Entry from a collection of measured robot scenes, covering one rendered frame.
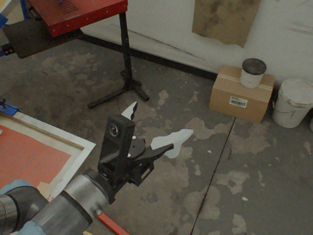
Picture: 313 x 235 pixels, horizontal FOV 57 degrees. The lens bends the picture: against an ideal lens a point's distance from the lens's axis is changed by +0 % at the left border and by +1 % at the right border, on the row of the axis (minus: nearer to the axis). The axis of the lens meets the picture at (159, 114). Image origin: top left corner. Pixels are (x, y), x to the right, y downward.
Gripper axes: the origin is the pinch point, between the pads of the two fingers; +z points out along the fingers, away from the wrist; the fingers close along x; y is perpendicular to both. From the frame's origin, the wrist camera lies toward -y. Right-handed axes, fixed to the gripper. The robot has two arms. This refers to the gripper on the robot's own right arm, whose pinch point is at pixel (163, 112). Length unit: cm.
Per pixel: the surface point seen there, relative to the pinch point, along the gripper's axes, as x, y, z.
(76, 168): -54, 62, -4
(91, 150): -56, 62, 7
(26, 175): -72, 63, -20
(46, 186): -61, 65, -17
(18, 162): -80, 62, -18
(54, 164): -67, 64, -8
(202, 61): -105, 134, 177
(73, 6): -141, 38, 74
